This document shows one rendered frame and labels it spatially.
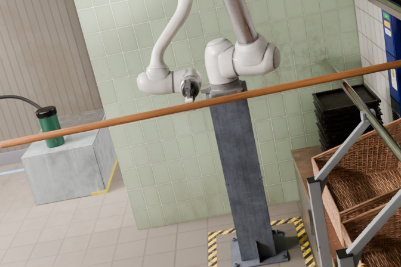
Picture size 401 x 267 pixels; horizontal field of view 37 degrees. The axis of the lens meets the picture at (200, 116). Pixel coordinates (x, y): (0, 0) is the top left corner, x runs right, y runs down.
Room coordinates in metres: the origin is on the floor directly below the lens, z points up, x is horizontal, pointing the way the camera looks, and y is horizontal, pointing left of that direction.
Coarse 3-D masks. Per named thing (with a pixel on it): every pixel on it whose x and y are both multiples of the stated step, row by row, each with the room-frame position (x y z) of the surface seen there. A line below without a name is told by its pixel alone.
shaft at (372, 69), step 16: (384, 64) 2.28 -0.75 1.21; (400, 64) 2.27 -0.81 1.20; (304, 80) 2.29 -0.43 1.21; (320, 80) 2.28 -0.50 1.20; (224, 96) 2.31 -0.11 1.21; (240, 96) 2.30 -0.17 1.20; (256, 96) 2.30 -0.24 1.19; (144, 112) 2.33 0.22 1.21; (160, 112) 2.32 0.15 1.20; (176, 112) 2.32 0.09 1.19; (64, 128) 2.35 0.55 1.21; (80, 128) 2.34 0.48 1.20; (96, 128) 2.33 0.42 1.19; (0, 144) 2.35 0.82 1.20; (16, 144) 2.35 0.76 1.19
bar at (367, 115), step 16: (336, 80) 2.37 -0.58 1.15; (352, 96) 2.11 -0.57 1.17; (368, 112) 1.91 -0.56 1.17; (384, 128) 1.76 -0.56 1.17; (352, 144) 1.93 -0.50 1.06; (336, 160) 1.93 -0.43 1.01; (400, 160) 1.54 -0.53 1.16; (320, 176) 1.94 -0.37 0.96; (320, 192) 1.93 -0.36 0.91; (400, 192) 1.46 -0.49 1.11; (320, 208) 1.93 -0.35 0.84; (384, 208) 1.47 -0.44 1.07; (320, 224) 1.93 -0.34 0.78; (320, 240) 1.93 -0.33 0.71; (368, 240) 1.46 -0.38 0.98; (320, 256) 1.93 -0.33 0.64; (352, 256) 1.45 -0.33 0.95
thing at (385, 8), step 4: (368, 0) 2.60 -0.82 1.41; (372, 0) 2.54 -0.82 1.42; (376, 0) 2.49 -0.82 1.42; (392, 0) 2.48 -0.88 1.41; (396, 0) 2.48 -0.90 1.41; (376, 4) 2.48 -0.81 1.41; (380, 4) 2.42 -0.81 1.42; (384, 4) 2.37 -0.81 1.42; (384, 8) 2.36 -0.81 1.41; (388, 8) 2.31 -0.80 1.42; (392, 8) 2.28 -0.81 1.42; (388, 12) 2.31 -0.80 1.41; (392, 12) 2.27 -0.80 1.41; (396, 12) 2.22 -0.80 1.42; (396, 16) 2.21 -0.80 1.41; (400, 16) 2.17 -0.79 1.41
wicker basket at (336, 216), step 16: (400, 128) 2.56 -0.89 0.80; (368, 144) 2.57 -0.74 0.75; (384, 144) 2.57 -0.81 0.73; (400, 144) 2.57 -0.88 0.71; (320, 160) 2.59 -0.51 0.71; (368, 160) 2.57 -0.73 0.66; (336, 176) 2.58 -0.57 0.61; (352, 176) 2.58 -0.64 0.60; (368, 176) 2.55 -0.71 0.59; (384, 176) 2.52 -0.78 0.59; (400, 176) 2.49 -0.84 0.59; (336, 192) 2.48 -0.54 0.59; (352, 192) 2.44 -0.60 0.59; (368, 192) 2.41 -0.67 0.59; (384, 192) 2.38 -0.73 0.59; (336, 208) 2.09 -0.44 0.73; (352, 208) 2.05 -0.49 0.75; (368, 208) 2.04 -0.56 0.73; (336, 224) 2.15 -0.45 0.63; (368, 224) 2.16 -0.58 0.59; (384, 224) 2.04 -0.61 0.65
